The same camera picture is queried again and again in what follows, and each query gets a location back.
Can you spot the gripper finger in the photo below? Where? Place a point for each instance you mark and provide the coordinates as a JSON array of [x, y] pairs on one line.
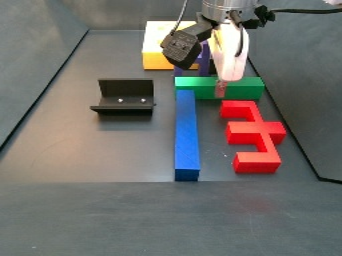
[[220, 88]]

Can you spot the silver and white gripper body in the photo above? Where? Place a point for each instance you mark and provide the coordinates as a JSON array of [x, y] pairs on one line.
[[228, 41]]

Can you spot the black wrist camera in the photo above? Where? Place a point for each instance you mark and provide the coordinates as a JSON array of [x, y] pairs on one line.
[[199, 32]]

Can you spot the black U-shaped bracket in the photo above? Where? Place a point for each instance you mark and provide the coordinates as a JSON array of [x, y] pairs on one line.
[[125, 96]]

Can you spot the red E-shaped block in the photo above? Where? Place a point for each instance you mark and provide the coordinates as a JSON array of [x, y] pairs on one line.
[[252, 131]]

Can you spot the blue bar block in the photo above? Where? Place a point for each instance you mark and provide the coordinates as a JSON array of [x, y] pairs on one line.
[[187, 158]]

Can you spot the green bar block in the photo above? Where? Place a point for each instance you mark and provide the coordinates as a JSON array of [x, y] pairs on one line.
[[245, 89]]

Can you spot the yellow slotted board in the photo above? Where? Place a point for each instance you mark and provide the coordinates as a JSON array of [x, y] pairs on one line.
[[156, 31]]

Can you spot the purple cross-shaped block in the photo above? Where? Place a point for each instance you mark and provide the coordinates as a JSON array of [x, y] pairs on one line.
[[203, 60]]

